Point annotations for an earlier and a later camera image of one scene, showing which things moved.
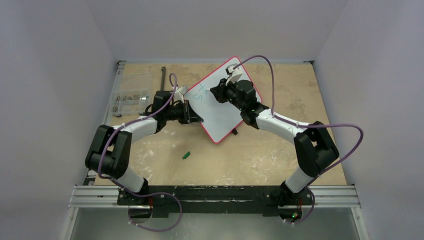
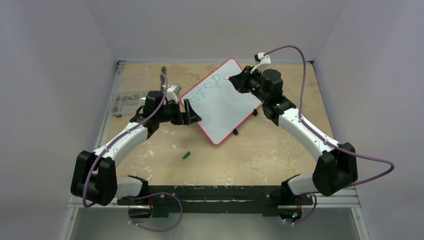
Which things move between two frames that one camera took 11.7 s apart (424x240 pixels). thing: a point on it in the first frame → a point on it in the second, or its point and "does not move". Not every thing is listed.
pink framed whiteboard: x=220 y=118 does not move
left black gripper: x=188 y=114 does not move
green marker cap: x=188 y=153 does not move
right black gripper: x=223 y=93 → x=244 y=79
